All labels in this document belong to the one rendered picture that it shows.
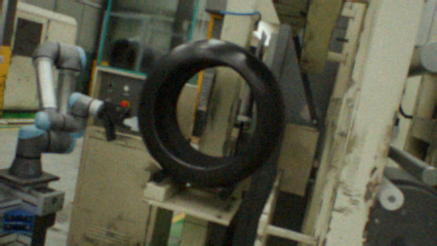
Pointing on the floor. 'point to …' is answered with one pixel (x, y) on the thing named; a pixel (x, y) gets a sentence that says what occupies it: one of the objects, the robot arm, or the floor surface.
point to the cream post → (220, 110)
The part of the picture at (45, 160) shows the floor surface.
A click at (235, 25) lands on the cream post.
